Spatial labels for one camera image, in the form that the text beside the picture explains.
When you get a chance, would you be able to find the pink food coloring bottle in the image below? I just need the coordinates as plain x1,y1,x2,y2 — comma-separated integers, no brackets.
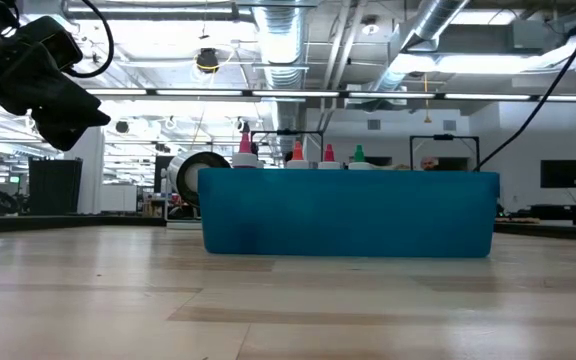
231,132,260,170

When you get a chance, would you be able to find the orange food coloring bottle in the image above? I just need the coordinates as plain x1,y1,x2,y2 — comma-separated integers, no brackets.
286,141,311,171

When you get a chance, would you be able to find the red food coloring bottle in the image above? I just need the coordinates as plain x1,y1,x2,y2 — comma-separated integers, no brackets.
317,143,342,171

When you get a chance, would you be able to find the green food coloring bottle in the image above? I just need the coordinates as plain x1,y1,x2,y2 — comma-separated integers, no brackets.
348,144,374,171

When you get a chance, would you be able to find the black partition panel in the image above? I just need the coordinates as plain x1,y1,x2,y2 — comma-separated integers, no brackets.
28,157,84,215

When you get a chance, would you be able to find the white cylindrical spotlight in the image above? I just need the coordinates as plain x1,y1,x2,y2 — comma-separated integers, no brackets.
166,149,233,209

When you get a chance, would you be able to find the black ceiling dome lamp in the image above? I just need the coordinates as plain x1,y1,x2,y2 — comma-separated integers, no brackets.
195,47,220,75

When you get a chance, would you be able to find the blue plastic bin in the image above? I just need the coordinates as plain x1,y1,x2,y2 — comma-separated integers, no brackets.
197,167,501,259

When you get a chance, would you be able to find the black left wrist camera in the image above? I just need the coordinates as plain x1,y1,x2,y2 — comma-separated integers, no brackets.
17,15,85,72

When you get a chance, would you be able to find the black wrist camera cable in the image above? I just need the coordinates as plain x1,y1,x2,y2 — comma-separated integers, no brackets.
62,0,115,80

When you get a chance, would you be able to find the silver ribbed ventilation duct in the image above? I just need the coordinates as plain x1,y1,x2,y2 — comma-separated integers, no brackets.
250,0,309,91

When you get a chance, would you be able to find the yellow hanging cord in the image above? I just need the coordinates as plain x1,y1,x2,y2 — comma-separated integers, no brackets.
422,72,433,125

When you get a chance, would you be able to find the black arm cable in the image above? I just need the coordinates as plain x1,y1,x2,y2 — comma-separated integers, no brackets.
472,0,576,173

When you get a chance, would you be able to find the black wall screen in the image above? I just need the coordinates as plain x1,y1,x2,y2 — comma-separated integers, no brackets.
540,159,576,190

